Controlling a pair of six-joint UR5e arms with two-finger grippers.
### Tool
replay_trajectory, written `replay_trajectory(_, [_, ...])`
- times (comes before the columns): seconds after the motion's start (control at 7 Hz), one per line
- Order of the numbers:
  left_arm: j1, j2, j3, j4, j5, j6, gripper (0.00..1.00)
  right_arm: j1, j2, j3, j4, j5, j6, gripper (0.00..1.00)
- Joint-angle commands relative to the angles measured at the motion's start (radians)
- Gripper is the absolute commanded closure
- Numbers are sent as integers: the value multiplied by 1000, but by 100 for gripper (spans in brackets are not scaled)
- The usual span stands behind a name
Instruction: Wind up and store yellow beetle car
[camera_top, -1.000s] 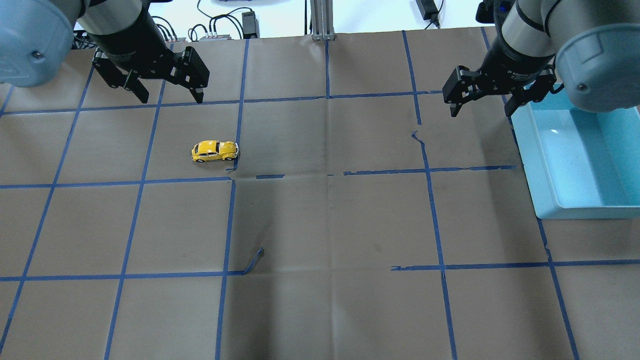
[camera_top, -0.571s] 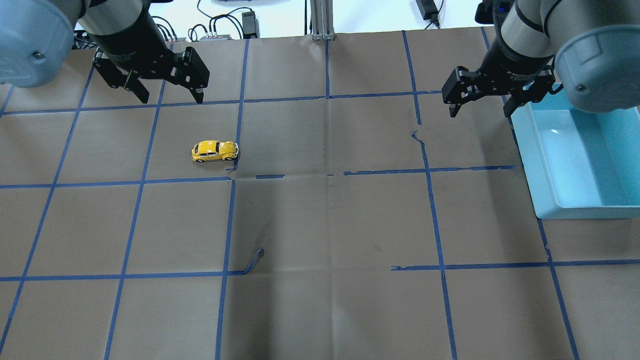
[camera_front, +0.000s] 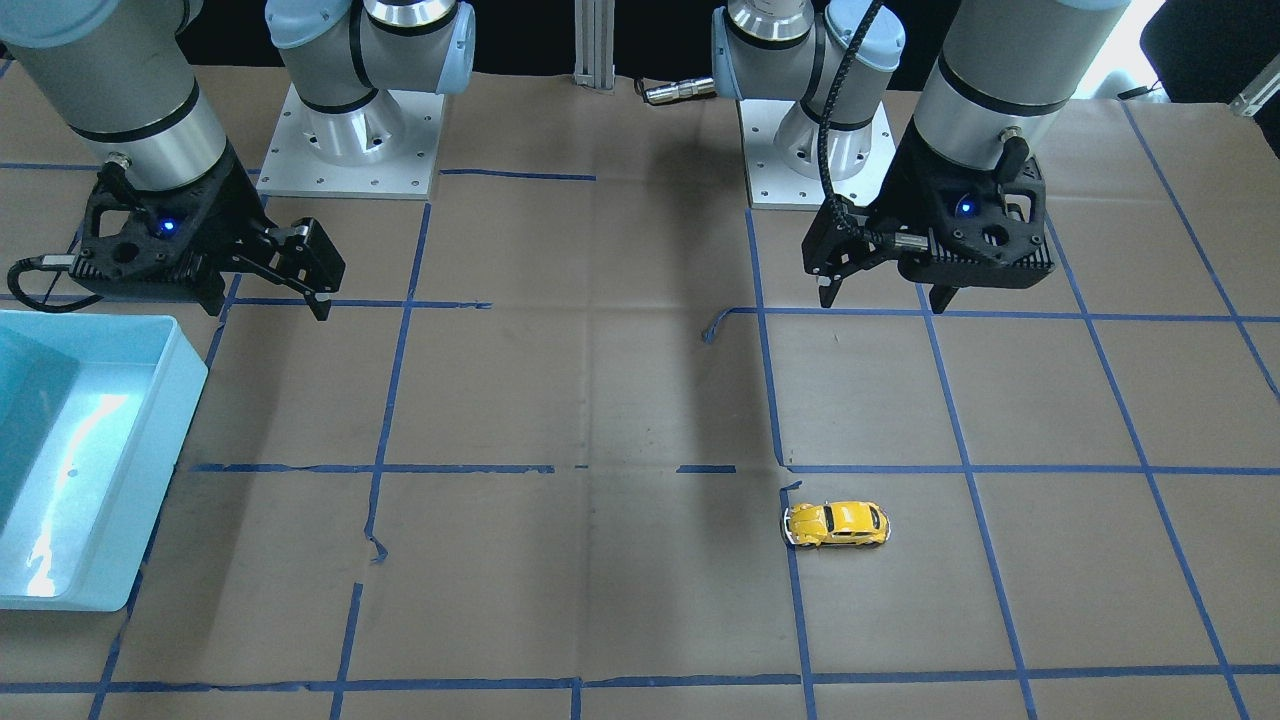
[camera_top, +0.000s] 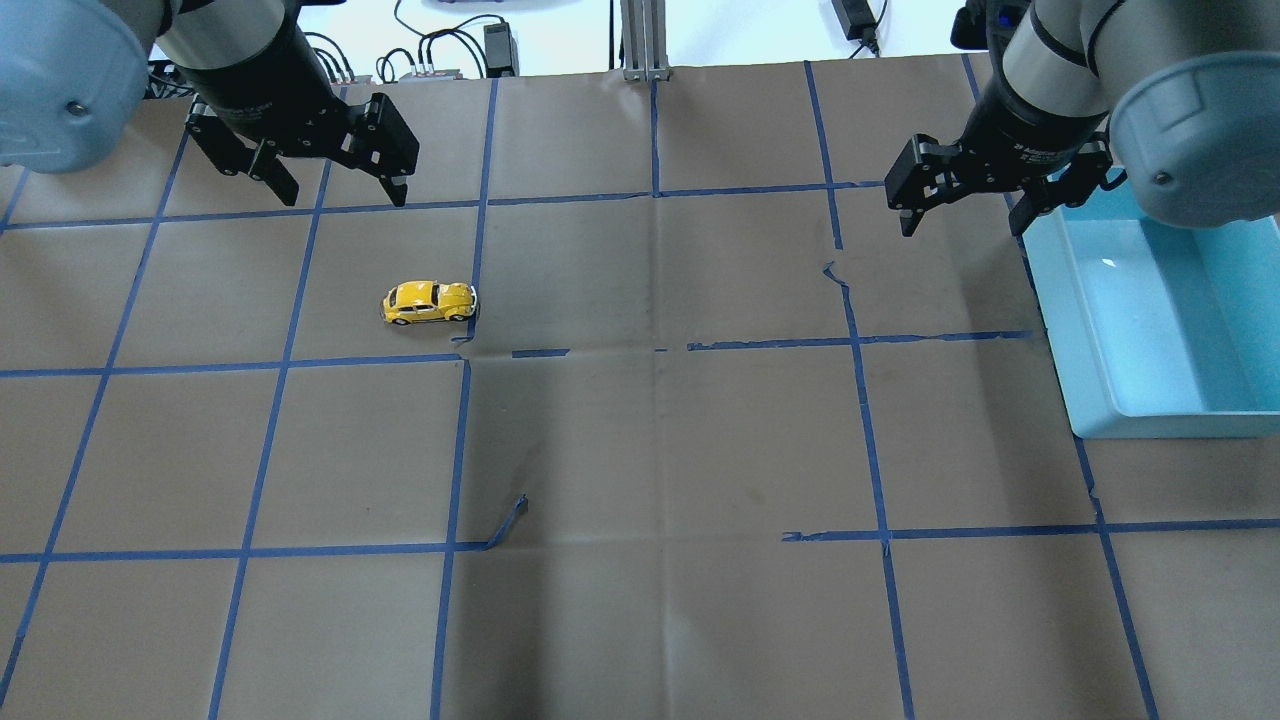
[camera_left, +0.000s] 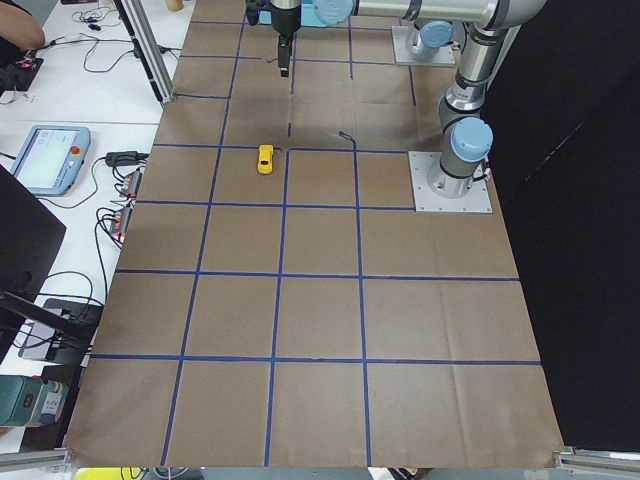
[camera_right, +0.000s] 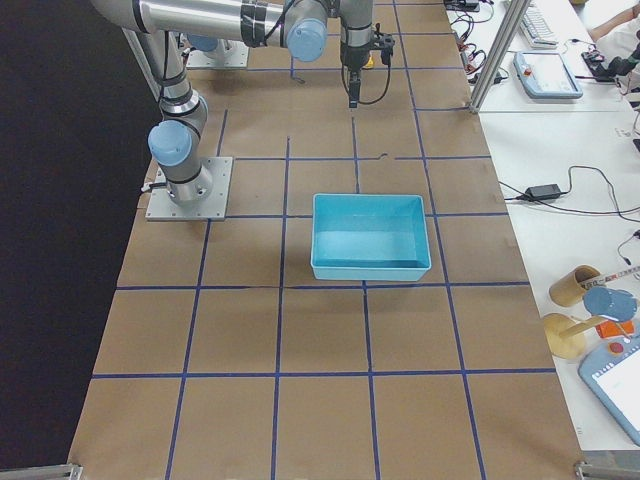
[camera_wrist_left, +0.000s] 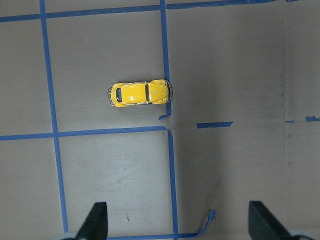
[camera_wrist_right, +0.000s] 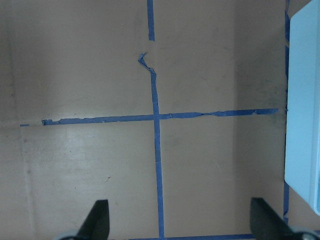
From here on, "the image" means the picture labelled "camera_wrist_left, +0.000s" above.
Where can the yellow beetle toy car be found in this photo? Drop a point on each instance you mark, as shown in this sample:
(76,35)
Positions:
(127,94)

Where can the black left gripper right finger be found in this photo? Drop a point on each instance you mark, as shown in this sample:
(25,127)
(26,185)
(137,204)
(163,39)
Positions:
(263,225)

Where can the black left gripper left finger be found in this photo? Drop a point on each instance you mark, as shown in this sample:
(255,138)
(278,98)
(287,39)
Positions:
(95,226)

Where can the brown paper table cover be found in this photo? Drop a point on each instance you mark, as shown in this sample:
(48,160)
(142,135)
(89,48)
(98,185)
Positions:
(243,122)

